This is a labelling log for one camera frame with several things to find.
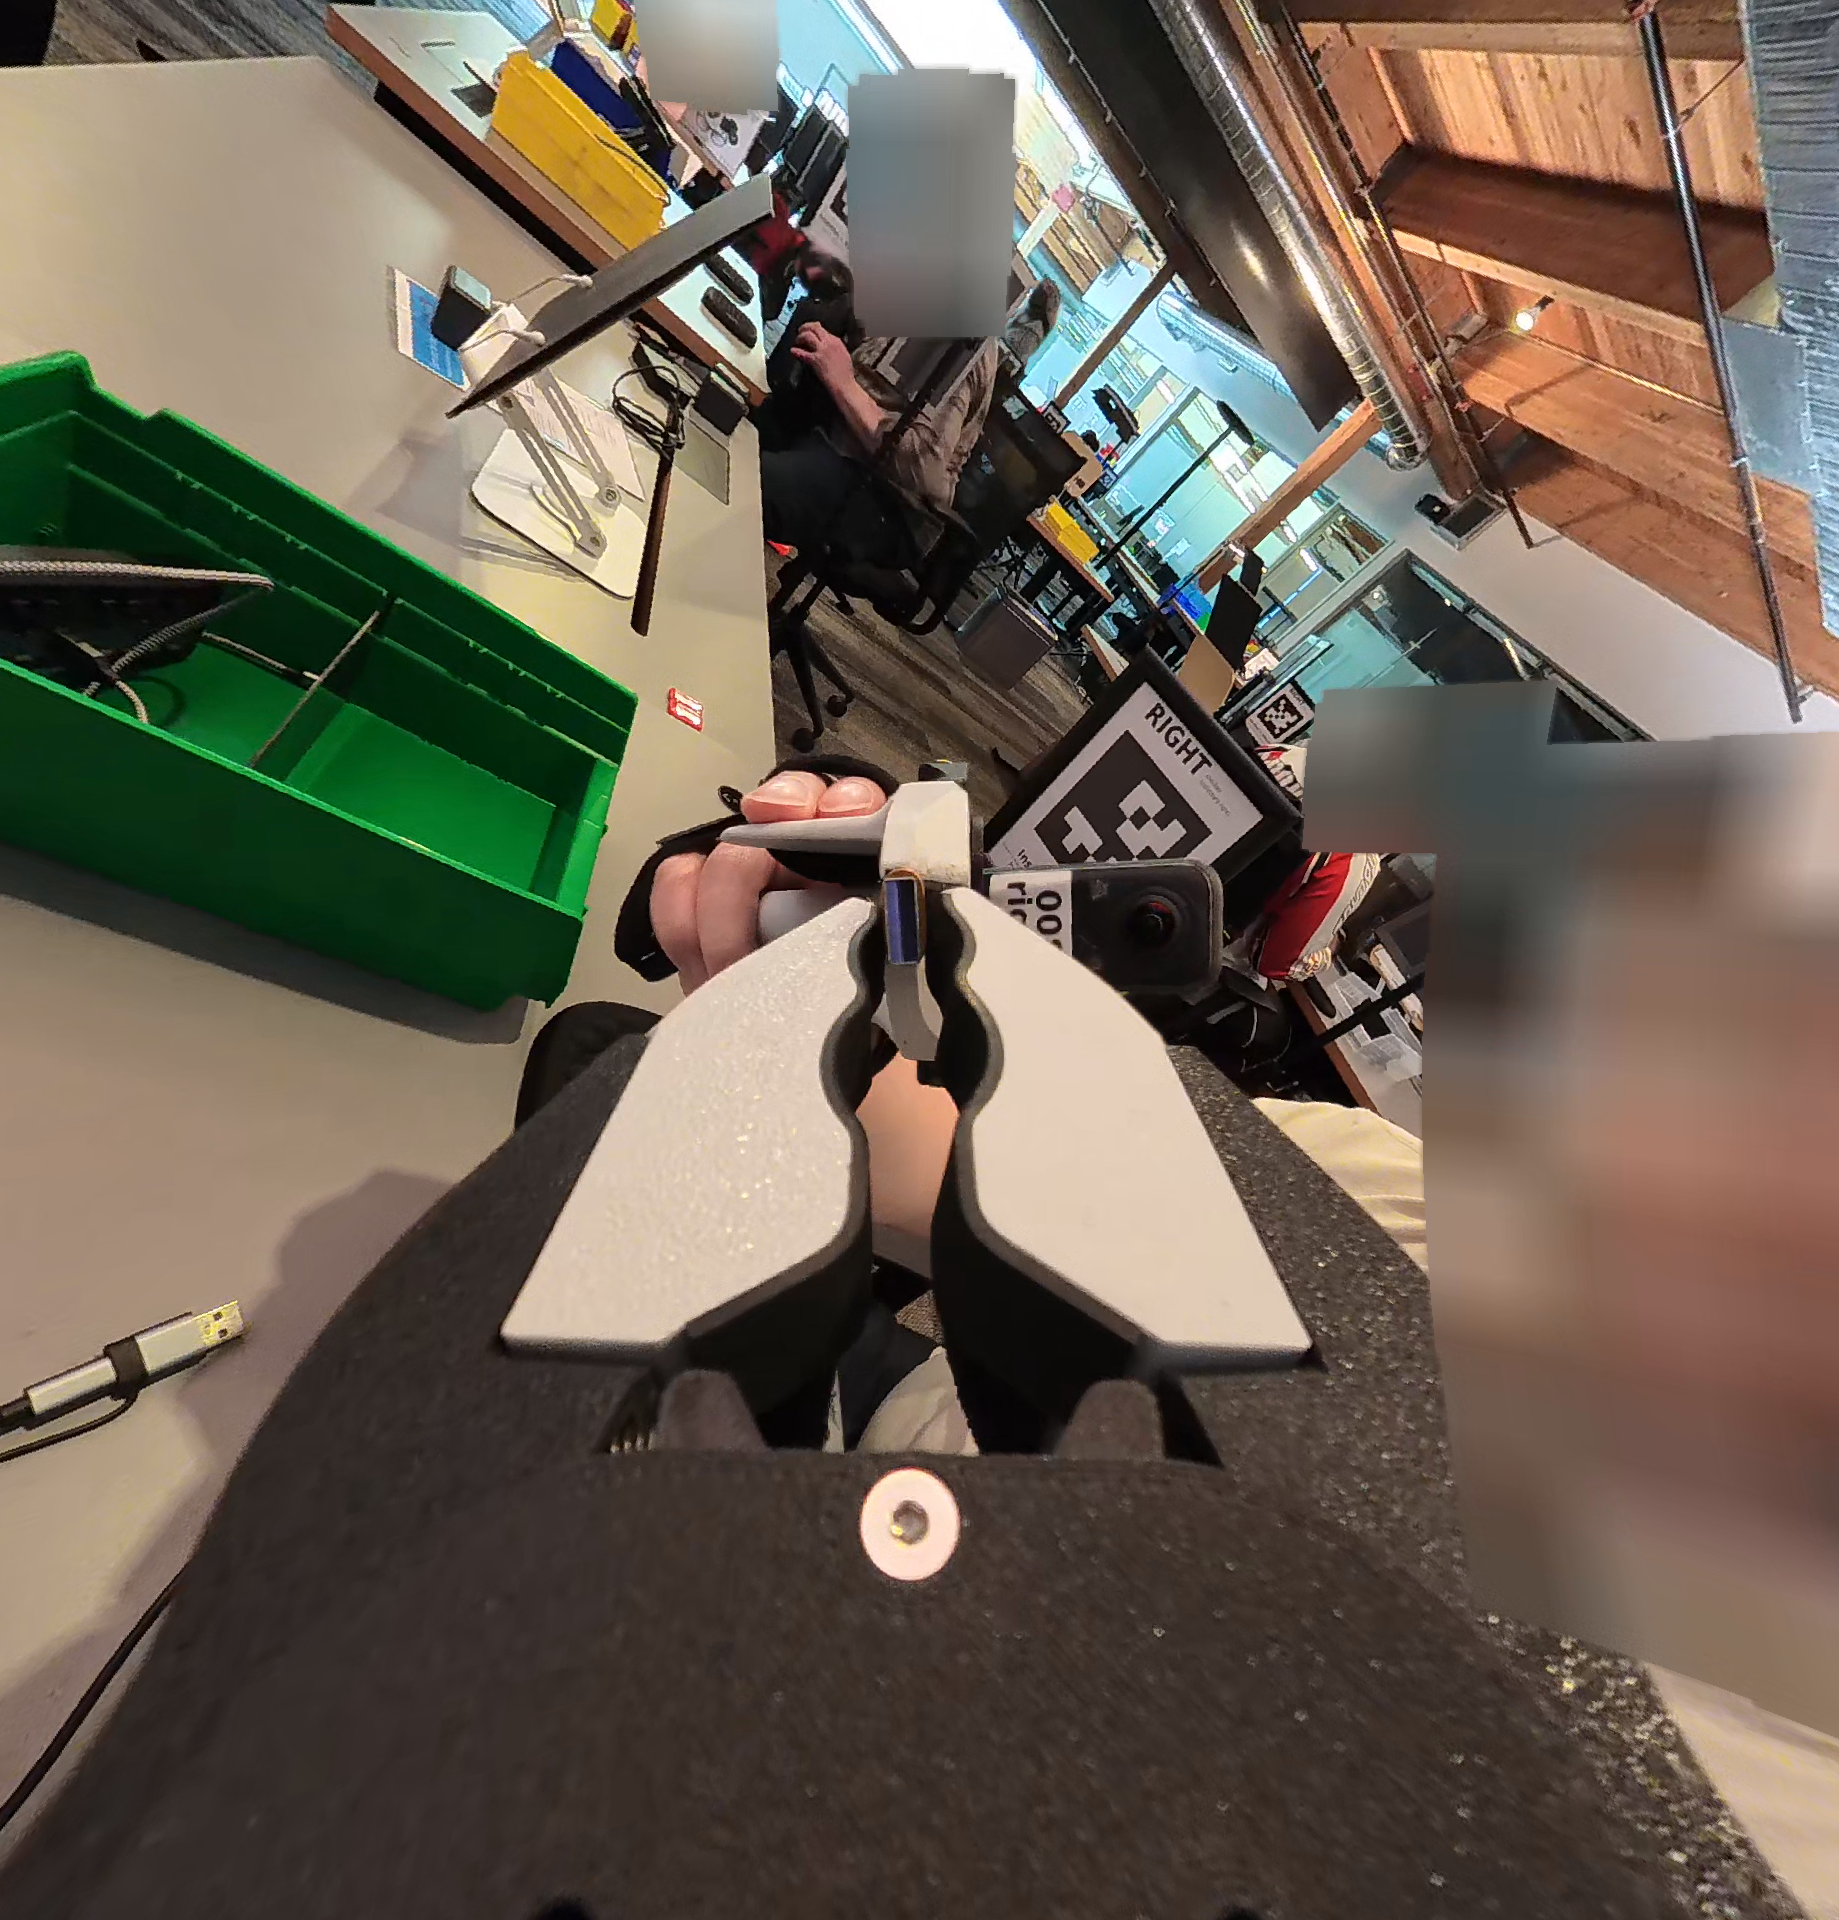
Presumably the grey braided usb cable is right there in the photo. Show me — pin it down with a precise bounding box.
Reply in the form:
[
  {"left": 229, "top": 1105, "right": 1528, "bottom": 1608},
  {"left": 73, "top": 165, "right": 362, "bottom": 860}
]
[{"left": 0, "top": 546, "right": 279, "bottom": 725}]

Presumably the grey waste bin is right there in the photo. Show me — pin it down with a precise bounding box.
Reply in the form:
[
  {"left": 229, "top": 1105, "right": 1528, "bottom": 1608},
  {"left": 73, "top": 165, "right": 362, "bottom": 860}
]
[{"left": 951, "top": 590, "right": 1059, "bottom": 696}]

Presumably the shiny foil packet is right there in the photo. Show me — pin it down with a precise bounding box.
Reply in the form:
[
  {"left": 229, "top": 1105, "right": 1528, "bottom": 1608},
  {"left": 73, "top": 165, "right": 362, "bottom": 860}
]
[{"left": 390, "top": 267, "right": 474, "bottom": 386}]

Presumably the green plastic bin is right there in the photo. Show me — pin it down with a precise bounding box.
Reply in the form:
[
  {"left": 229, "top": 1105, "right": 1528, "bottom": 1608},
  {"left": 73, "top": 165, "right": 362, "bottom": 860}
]
[{"left": 0, "top": 351, "right": 640, "bottom": 1011}]

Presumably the foil wrapped ceiling duct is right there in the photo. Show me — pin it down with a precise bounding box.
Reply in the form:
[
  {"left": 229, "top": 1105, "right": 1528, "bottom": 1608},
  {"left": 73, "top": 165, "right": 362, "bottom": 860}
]
[{"left": 1740, "top": 0, "right": 1839, "bottom": 662}]

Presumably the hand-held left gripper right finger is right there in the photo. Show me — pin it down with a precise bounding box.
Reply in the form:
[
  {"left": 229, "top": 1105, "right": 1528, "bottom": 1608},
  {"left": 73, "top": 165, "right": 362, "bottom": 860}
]
[{"left": 926, "top": 885, "right": 1319, "bottom": 1455}]

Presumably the black usb cable red plug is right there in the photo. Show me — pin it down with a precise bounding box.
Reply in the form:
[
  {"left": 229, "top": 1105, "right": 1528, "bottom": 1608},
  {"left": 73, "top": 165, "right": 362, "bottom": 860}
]
[{"left": 0, "top": 1568, "right": 188, "bottom": 1896}]

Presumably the yellow storage bin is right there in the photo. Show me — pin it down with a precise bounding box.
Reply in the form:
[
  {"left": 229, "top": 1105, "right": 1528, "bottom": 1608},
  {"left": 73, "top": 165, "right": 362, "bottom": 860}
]
[{"left": 488, "top": 42, "right": 676, "bottom": 252}]

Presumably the black white tag sign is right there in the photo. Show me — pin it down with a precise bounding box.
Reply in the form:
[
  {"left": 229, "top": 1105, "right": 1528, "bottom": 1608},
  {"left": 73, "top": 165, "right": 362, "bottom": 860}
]
[{"left": 983, "top": 656, "right": 1306, "bottom": 902}]

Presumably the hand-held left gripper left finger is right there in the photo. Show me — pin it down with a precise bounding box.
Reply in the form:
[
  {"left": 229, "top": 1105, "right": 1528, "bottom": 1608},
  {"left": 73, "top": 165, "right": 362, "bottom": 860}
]
[{"left": 499, "top": 899, "right": 883, "bottom": 1455}]

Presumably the red object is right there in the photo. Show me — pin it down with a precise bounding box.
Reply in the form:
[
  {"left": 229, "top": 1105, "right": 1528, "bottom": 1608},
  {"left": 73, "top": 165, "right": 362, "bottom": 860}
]
[{"left": 1252, "top": 852, "right": 1389, "bottom": 987}]

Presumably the person's right hand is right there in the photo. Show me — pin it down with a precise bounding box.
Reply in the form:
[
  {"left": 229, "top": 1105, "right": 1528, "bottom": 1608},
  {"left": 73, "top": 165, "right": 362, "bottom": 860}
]
[{"left": 653, "top": 768, "right": 898, "bottom": 1000}]

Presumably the black wrist rest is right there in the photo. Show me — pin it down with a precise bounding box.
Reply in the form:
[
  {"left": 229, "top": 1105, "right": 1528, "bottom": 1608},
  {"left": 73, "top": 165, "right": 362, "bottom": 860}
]
[{"left": 514, "top": 1000, "right": 663, "bottom": 1130}]

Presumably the black swivel chair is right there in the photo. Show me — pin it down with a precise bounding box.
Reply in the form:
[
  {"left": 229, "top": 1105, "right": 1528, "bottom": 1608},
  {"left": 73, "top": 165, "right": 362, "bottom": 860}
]
[{"left": 766, "top": 547, "right": 959, "bottom": 760}]

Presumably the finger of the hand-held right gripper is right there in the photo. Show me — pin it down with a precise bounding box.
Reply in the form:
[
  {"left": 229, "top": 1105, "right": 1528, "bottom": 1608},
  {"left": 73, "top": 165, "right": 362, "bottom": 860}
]
[
  {"left": 751, "top": 885, "right": 878, "bottom": 943},
  {"left": 715, "top": 779, "right": 983, "bottom": 892}
]

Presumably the black tilted board stand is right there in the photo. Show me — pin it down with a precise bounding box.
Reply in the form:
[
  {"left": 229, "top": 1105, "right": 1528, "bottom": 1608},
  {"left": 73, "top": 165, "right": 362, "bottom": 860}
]
[{"left": 442, "top": 171, "right": 780, "bottom": 607}]

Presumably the brown handled tool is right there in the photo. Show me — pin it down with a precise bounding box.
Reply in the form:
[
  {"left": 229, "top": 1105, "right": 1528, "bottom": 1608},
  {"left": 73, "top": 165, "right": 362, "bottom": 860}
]
[{"left": 626, "top": 437, "right": 683, "bottom": 641}]

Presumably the silver spiral ceiling duct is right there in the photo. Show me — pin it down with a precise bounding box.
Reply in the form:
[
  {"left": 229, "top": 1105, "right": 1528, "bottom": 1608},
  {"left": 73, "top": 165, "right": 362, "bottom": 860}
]
[{"left": 1156, "top": 0, "right": 1446, "bottom": 469}]

